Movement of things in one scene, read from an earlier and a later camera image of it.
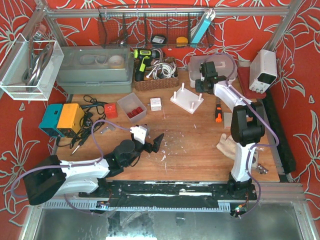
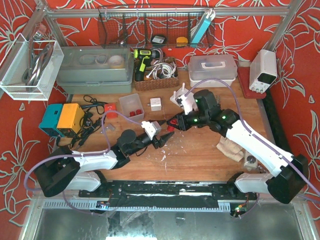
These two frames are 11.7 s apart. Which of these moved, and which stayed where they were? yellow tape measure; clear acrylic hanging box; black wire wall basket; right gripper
Moved: right gripper
Stayed: yellow tape measure; black wire wall basket; clear acrylic hanging box
